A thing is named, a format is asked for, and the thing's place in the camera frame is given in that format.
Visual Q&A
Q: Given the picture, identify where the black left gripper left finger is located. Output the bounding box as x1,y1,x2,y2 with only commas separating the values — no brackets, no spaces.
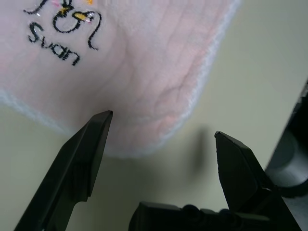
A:
13,110,114,231

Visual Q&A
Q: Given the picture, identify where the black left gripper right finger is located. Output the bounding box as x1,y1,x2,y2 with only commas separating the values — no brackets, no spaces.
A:
214,131,303,231

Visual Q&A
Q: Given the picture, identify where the pink embroidered towel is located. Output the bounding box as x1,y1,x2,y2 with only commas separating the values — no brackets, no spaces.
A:
0,0,243,159

